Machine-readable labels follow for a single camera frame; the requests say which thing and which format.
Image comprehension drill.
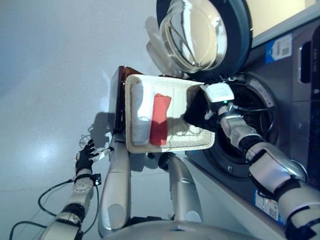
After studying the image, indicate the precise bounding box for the energy label sticker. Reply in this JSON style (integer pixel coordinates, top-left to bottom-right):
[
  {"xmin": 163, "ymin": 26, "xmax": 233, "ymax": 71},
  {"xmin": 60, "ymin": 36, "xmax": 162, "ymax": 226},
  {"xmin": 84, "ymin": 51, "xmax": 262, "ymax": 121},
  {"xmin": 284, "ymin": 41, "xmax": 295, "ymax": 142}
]
[{"xmin": 254, "ymin": 188, "xmax": 282, "ymax": 222}]

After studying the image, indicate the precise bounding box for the round glass washing machine door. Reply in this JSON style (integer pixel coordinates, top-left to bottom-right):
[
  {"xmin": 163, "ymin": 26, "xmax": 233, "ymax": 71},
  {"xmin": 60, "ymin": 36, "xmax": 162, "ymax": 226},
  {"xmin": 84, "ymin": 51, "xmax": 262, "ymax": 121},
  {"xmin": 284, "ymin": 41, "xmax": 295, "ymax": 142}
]
[{"xmin": 156, "ymin": 0, "xmax": 253, "ymax": 76}]

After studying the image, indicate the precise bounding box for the white rolled cloth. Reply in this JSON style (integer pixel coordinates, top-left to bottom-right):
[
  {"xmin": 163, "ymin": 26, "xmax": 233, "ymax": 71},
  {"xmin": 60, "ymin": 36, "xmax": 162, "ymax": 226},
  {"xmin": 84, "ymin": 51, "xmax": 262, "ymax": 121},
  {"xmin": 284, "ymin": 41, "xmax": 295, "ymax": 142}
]
[{"xmin": 131, "ymin": 81, "xmax": 157, "ymax": 145}]

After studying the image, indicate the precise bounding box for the silver robot right leg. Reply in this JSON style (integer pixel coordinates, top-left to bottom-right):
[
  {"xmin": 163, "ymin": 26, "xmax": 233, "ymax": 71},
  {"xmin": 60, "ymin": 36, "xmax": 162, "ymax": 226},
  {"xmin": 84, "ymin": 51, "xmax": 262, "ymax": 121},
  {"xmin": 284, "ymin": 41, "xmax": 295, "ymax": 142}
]
[{"xmin": 157, "ymin": 152, "xmax": 203, "ymax": 223}]

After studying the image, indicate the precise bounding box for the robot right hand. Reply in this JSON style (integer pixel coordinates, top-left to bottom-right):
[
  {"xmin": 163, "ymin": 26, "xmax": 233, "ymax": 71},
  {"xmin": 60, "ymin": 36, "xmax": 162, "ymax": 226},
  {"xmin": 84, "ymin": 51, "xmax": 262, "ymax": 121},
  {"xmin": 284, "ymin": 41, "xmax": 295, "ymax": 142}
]
[{"xmin": 199, "ymin": 83, "xmax": 237, "ymax": 121}]

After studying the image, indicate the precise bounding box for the cream wicker basket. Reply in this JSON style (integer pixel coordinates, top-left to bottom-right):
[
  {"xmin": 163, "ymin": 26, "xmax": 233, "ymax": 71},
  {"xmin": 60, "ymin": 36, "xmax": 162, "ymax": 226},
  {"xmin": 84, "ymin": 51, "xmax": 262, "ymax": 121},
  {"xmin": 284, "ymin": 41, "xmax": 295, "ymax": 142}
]
[{"xmin": 124, "ymin": 73, "xmax": 216, "ymax": 154}]

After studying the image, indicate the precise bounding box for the glossy brown stool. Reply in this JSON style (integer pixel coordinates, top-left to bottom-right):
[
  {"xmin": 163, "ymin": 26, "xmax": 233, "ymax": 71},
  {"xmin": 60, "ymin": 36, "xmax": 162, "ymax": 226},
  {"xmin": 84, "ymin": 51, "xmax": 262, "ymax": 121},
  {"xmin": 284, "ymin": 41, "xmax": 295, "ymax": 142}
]
[{"xmin": 107, "ymin": 65, "xmax": 146, "ymax": 135}]

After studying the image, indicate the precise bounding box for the red cloth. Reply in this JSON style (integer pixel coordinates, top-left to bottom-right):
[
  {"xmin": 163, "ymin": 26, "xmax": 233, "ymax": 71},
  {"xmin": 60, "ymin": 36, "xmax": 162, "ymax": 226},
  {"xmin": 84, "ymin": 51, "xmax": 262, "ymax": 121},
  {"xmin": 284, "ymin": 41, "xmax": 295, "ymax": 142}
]
[{"xmin": 149, "ymin": 93, "xmax": 173, "ymax": 146}]

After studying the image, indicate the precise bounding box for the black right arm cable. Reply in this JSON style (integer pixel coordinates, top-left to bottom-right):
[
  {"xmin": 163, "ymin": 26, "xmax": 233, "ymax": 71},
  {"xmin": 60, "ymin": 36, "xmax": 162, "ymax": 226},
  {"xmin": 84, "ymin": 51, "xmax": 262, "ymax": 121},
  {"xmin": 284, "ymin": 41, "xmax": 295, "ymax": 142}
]
[{"xmin": 233, "ymin": 104, "xmax": 275, "ymax": 141}]

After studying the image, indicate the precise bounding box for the silver robot torso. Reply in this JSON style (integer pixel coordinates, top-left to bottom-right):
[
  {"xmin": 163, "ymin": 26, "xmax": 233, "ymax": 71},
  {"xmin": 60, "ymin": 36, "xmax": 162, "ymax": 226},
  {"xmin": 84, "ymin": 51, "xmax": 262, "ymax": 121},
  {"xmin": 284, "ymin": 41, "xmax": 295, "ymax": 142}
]
[{"xmin": 102, "ymin": 219, "xmax": 286, "ymax": 240}]

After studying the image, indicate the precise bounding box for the grey front-load washing machine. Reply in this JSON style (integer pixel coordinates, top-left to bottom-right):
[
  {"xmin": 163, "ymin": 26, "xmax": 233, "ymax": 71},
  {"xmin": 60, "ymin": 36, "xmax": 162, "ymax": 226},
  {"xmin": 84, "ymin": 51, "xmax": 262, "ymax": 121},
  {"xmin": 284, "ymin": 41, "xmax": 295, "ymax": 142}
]
[{"xmin": 184, "ymin": 18, "xmax": 320, "ymax": 240}]

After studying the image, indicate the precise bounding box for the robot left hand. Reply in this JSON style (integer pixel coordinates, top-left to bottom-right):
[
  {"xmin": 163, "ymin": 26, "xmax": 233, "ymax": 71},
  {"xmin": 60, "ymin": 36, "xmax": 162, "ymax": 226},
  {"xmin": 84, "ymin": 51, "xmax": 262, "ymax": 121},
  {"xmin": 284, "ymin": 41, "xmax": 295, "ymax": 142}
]
[{"xmin": 75, "ymin": 139, "xmax": 113, "ymax": 171}]

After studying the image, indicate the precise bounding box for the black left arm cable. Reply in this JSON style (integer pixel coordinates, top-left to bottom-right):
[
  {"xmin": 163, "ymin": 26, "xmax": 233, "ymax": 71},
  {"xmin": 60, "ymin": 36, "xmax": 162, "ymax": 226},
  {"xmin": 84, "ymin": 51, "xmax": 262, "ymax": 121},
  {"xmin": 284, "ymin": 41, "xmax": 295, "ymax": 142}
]
[{"xmin": 8, "ymin": 178, "xmax": 101, "ymax": 240}]

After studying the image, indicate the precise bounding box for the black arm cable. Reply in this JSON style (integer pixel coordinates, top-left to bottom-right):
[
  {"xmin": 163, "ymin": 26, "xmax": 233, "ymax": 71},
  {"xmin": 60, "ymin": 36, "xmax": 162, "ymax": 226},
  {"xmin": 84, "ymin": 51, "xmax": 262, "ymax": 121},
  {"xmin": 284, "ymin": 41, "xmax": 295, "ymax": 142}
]
[
  {"xmin": 233, "ymin": 104, "xmax": 275, "ymax": 141},
  {"xmin": 8, "ymin": 178, "xmax": 101, "ymax": 240}
]

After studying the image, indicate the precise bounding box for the black cloth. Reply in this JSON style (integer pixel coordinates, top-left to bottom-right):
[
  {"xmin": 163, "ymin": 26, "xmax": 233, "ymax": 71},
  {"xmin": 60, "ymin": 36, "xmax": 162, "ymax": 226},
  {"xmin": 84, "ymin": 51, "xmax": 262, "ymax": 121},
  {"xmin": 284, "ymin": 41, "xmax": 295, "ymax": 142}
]
[{"xmin": 183, "ymin": 86, "xmax": 226, "ymax": 133}]

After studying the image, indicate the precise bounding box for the blue white washer sticker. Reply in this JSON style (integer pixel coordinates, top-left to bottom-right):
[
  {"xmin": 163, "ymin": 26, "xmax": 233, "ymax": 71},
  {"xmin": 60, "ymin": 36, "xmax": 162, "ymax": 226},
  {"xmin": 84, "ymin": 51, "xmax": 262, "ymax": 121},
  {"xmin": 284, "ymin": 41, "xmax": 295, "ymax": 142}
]
[{"xmin": 264, "ymin": 33, "xmax": 293, "ymax": 63}]

